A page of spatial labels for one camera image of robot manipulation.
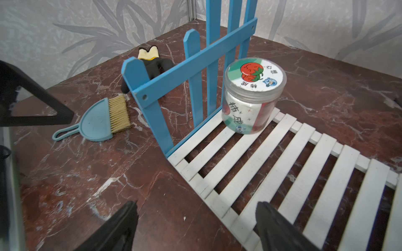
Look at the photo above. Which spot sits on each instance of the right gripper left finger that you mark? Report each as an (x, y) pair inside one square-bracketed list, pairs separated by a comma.
[(117, 233)]

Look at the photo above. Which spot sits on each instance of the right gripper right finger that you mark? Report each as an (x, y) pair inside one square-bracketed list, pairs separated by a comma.
[(278, 234)]

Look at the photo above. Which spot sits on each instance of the blue hand brush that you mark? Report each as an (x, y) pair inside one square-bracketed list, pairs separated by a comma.
[(103, 119)]

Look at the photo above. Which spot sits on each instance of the blue white two-tier shelf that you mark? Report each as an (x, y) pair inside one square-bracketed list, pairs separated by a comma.
[(329, 160)]

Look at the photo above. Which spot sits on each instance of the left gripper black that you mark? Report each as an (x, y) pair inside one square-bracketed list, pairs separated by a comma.
[(23, 103)]

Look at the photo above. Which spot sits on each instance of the strawberry lid seed container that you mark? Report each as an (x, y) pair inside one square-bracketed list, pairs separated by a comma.
[(252, 87)]

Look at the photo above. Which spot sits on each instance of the black work glove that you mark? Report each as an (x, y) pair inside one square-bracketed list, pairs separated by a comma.
[(154, 64)]

